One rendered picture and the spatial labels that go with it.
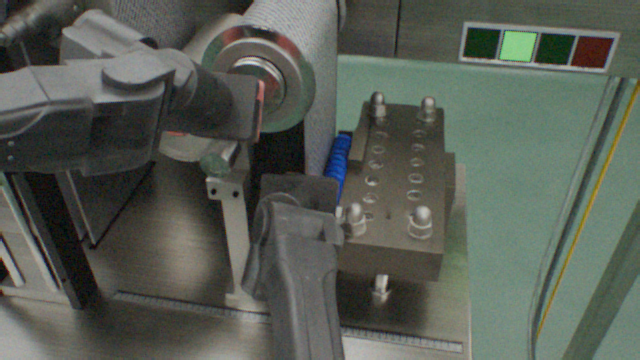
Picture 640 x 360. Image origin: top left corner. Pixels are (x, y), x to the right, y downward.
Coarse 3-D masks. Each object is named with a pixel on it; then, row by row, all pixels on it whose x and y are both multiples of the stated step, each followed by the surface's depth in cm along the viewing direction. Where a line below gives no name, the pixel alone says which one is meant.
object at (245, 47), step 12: (228, 48) 65; (240, 48) 64; (252, 48) 64; (264, 48) 64; (276, 48) 64; (216, 60) 66; (228, 60) 66; (276, 60) 65; (288, 60) 64; (216, 72) 67; (288, 72) 65; (288, 84) 66; (300, 84) 66; (288, 96) 67; (300, 96) 67; (288, 108) 68; (264, 120) 70; (276, 120) 70
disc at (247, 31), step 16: (224, 32) 64; (240, 32) 64; (256, 32) 63; (272, 32) 63; (208, 48) 66; (288, 48) 64; (208, 64) 67; (304, 64) 65; (304, 80) 66; (304, 96) 67; (304, 112) 69; (272, 128) 71; (288, 128) 71
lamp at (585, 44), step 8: (584, 40) 89; (592, 40) 88; (600, 40) 88; (608, 40) 88; (584, 48) 89; (592, 48) 89; (600, 48) 89; (608, 48) 89; (576, 56) 90; (584, 56) 90; (592, 56) 90; (600, 56) 90; (576, 64) 91; (584, 64) 91; (592, 64) 91; (600, 64) 91
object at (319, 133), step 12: (336, 60) 90; (336, 72) 91; (324, 84) 80; (324, 96) 82; (324, 108) 83; (312, 120) 74; (324, 120) 84; (312, 132) 75; (324, 132) 86; (312, 144) 76; (324, 144) 87; (312, 156) 77; (324, 156) 89; (312, 168) 78; (324, 168) 90
